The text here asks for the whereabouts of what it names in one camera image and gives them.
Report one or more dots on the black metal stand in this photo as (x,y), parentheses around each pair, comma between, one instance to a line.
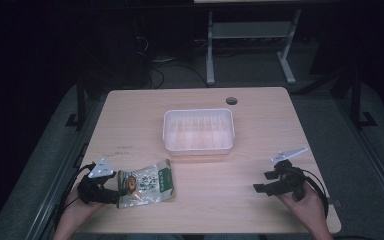
(356,100)
(79,106)

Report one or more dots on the green and white snack packet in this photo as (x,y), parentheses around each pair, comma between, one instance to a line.
(148,183)

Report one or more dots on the person's right hand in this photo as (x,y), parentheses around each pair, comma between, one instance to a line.
(308,210)

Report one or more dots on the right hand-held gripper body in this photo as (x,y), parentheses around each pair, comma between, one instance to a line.
(290,181)

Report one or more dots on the dark round table grommet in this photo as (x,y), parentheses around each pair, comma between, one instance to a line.
(231,100)

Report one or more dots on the white plastic container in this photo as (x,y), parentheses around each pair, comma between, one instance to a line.
(198,131)

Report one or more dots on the white metal desk frame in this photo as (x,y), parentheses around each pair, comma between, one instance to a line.
(246,31)

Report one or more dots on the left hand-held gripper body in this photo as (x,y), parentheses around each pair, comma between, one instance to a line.
(95,191)

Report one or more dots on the person's left hand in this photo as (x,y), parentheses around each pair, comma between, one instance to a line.
(76,208)

